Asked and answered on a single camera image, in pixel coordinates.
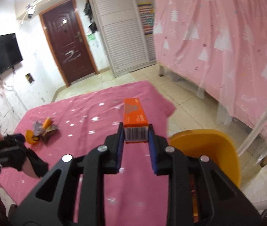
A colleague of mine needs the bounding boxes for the orange cardboard box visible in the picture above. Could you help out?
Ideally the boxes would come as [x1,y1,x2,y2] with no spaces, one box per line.
[123,98,149,143]

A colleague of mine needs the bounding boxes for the pink and black sock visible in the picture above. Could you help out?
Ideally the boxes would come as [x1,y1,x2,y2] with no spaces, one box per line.
[0,133,49,178]

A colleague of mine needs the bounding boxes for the golden plastic egg half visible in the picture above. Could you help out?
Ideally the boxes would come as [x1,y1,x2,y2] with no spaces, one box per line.
[25,130,39,145]

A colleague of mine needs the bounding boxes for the orange thread spool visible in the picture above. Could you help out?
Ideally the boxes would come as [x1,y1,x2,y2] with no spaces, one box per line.
[42,117,52,130]

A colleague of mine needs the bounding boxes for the pink star tablecloth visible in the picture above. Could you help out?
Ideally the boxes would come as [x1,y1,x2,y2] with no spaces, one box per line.
[0,81,175,225]

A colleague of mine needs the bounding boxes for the brown snack wrapper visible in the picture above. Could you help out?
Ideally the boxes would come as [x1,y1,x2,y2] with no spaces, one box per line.
[40,124,59,144]

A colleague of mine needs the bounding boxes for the yellow plastic bin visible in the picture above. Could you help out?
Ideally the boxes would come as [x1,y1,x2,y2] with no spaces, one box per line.
[169,129,241,187]

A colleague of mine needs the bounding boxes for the dark brown entrance door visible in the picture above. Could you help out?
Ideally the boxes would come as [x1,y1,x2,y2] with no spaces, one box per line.
[39,0,98,87]

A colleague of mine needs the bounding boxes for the black hanging bags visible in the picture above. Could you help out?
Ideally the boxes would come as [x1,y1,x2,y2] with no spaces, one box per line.
[84,0,98,34]

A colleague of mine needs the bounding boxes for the white louvered wardrobe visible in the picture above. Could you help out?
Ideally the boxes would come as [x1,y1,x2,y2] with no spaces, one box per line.
[90,0,156,76]

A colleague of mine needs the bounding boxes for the pink tree-print curtain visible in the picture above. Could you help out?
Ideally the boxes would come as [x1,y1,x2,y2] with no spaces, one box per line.
[153,0,267,128]

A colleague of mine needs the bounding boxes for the colourful wall poster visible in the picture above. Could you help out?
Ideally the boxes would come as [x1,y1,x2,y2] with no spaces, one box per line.
[138,3,154,36]

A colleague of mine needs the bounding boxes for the white security camera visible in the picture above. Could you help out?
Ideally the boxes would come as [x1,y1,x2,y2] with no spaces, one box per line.
[26,5,36,19]

